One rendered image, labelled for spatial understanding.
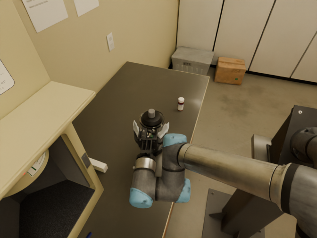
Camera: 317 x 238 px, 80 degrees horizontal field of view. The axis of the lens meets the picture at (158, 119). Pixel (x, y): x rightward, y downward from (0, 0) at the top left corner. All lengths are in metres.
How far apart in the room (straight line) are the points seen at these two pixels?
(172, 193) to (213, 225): 1.25
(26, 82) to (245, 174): 0.48
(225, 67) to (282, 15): 0.91
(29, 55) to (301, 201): 0.55
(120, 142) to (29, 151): 0.72
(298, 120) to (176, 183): 0.60
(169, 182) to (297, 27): 2.96
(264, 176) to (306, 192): 0.07
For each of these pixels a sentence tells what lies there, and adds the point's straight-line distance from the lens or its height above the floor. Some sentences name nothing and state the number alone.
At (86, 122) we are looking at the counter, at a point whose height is 0.94.
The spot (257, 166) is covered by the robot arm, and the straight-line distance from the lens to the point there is 0.45.
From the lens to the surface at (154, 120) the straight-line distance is 0.79.
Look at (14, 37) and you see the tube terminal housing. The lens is 0.43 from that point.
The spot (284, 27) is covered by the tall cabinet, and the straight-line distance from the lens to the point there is 3.27.
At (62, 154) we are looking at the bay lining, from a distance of 0.69.
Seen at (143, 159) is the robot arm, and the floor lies 1.18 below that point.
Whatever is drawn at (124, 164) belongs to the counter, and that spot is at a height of 0.94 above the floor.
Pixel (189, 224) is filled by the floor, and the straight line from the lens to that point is 1.83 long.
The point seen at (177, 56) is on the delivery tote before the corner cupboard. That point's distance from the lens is 3.07.
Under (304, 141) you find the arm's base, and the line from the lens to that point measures 0.92.
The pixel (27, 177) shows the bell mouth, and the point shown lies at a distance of 0.56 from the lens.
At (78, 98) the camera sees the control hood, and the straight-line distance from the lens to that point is 0.41.
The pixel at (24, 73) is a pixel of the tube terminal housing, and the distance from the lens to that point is 0.44.
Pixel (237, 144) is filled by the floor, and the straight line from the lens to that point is 2.35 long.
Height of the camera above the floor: 1.75
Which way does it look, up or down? 46 degrees down
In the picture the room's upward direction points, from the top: straight up
